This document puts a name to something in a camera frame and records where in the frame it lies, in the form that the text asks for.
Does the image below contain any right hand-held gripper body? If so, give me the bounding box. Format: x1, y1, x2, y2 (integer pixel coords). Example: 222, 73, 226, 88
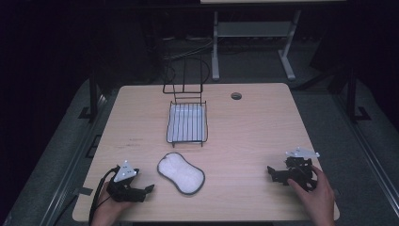
281, 146, 321, 193

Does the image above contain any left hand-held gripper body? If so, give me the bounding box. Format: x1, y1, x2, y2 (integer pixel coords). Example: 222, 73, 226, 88
105, 159, 147, 203

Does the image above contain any white sponge with grey edge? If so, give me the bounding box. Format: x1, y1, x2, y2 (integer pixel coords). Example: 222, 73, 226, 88
156, 152, 206, 197

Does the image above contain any person's right hand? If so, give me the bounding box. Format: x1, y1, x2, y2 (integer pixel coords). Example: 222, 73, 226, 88
286, 164, 337, 226

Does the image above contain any person's left hand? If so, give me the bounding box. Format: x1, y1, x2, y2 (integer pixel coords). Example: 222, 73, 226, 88
89, 181, 136, 226

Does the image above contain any grey tape strip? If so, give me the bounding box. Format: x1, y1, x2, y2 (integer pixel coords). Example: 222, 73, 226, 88
72, 186, 94, 197

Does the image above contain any white ridged tray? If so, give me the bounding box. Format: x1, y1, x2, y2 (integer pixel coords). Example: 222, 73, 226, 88
167, 103, 208, 143

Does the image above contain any white metal stand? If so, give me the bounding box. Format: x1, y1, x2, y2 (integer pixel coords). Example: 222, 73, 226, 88
211, 8, 303, 82

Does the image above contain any black cable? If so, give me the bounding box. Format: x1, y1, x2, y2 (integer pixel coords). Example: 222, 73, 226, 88
88, 166, 121, 226

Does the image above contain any black metal post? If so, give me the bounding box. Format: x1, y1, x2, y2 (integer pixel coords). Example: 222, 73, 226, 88
346, 67, 373, 124
78, 70, 104, 123

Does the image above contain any black wire rack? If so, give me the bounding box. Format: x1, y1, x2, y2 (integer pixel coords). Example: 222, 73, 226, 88
162, 56, 211, 149

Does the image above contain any bundle of floor cables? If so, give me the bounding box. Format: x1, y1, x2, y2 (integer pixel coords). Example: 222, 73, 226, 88
161, 36, 215, 83

